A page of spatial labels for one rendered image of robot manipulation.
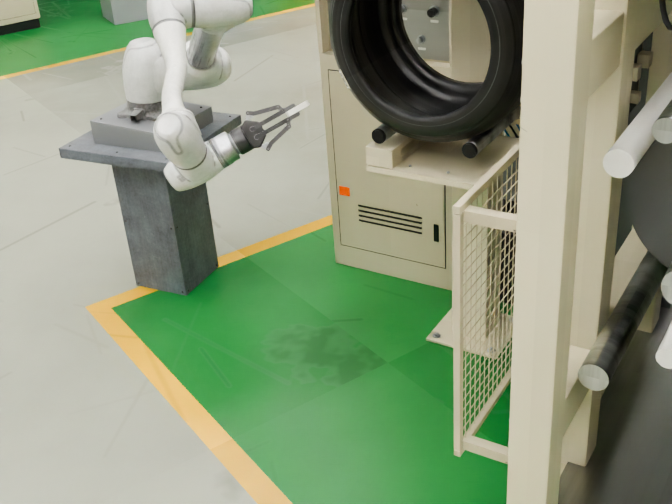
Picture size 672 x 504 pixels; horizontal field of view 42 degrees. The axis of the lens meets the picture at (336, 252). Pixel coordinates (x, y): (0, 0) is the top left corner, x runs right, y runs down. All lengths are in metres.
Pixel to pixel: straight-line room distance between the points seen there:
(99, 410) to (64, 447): 0.19
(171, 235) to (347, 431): 1.14
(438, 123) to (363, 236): 1.24
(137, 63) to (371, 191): 1.00
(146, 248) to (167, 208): 0.24
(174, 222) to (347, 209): 0.69
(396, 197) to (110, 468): 1.44
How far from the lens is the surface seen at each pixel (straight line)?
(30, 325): 3.65
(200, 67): 3.27
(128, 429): 2.98
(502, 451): 2.23
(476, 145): 2.41
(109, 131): 3.38
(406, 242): 3.46
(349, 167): 3.44
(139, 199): 3.50
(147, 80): 3.34
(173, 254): 3.53
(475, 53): 2.73
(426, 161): 2.59
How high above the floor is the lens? 1.84
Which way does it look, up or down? 29 degrees down
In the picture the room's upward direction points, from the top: 4 degrees counter-clockwise
